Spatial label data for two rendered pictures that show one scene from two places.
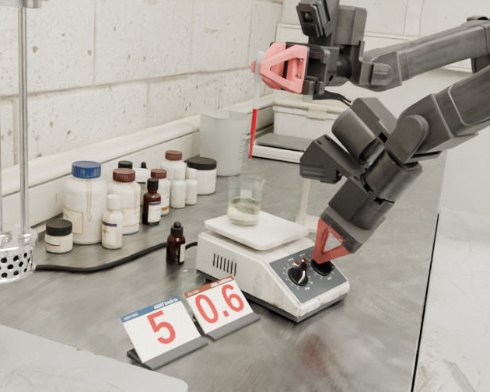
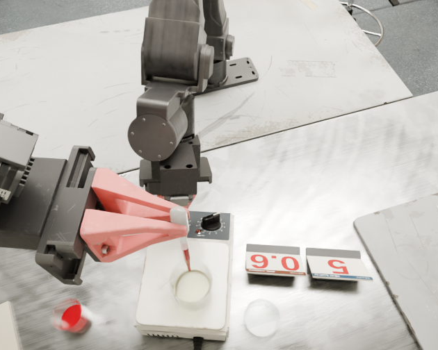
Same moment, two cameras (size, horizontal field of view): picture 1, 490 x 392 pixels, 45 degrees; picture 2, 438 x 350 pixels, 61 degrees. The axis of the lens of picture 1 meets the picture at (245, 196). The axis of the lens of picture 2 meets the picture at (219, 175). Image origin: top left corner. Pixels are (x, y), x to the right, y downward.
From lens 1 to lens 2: 0.92 m
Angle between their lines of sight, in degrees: 92
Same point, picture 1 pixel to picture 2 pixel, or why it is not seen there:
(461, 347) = not seen: hidden behind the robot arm
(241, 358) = (300, 221)
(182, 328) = (320, 261)
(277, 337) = (258, 220)
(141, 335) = (357, 267)
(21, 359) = (437, 313)
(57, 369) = (418, 286)
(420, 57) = not seen: outside the picture
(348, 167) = (185, 148)
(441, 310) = (128, 160)
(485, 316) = (115, 137)
